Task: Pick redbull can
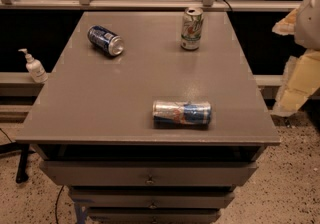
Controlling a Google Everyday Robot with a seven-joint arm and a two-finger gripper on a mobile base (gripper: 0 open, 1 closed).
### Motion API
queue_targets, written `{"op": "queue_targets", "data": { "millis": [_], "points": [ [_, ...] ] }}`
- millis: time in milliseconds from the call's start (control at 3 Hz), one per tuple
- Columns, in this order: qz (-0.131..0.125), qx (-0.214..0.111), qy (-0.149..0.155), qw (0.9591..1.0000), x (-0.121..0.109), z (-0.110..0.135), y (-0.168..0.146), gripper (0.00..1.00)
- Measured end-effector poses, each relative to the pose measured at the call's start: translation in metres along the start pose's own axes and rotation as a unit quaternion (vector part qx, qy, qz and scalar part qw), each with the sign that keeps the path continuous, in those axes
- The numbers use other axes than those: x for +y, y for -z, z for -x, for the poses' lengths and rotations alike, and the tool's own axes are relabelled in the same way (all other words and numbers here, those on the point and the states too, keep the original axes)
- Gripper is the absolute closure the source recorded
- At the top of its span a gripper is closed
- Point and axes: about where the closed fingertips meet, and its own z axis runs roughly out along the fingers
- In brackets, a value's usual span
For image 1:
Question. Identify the grey drawer cabinet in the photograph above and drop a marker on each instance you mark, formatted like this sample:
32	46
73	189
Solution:
98	108

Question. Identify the black metal stand leg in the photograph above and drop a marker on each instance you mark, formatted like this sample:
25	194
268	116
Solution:
21	172

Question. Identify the blue pepsi can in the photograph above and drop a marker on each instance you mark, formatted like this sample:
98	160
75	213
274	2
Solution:
109	42

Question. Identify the white green 7up can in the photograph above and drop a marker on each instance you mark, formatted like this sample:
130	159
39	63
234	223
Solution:
191	31

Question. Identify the top grey drawer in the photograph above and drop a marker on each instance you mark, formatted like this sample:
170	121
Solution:
129	174

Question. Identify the silver blue redbull can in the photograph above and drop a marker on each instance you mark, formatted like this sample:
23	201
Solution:
182	113

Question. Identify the bottom grey drawer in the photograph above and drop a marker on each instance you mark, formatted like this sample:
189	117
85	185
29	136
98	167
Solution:
158	216

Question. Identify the white pump soap bottle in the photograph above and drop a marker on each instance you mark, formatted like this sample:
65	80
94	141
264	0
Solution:
34	67

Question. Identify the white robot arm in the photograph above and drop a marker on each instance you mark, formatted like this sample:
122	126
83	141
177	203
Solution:
301	75

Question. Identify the grey drawer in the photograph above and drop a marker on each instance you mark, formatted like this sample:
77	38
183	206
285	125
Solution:
156	198
129	174
158	216

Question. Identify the middle grey drawer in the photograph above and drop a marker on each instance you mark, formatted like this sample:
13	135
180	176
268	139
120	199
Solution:
156	198

